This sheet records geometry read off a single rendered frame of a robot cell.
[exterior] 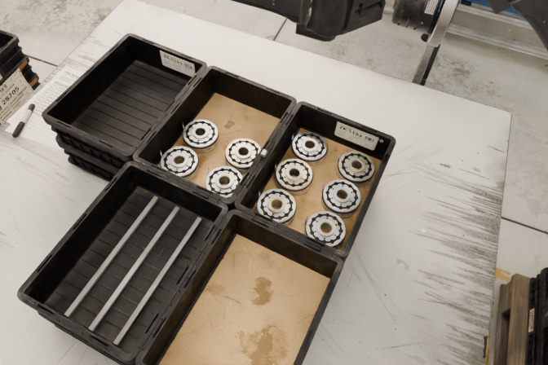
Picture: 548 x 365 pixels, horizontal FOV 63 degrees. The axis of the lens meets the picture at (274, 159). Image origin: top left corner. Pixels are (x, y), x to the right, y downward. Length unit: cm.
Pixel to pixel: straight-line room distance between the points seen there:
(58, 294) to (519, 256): 193
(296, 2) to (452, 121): 108
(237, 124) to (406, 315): 72
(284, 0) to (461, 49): 252
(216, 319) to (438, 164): 88
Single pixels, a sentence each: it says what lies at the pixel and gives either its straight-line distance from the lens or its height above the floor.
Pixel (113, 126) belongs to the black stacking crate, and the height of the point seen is 83.
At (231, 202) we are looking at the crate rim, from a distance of 111.
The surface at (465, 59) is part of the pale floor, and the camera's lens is 313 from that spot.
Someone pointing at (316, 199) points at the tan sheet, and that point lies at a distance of 124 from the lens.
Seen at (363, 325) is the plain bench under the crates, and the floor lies 70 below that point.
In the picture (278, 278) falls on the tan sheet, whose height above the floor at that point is 83.
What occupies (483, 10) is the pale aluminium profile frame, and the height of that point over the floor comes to 30.
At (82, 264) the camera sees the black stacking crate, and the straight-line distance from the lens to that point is 122.
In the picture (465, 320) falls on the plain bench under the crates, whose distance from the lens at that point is 136.
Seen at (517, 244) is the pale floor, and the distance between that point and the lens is 243.
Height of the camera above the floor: 189
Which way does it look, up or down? 55 degrees down
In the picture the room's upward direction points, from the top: 5 degrees clockwise
